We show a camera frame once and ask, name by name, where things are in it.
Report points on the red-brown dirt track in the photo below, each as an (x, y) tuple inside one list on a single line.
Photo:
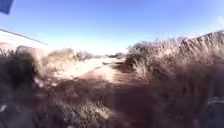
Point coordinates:
[(105, 71)]

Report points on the dry bushes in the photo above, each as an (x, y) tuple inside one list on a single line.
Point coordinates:
[(61, 56)]

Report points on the tall dry grass bank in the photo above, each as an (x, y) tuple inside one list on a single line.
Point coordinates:
[(180, 70)]

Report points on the white building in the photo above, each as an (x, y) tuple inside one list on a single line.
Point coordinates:
[(16, 39)]

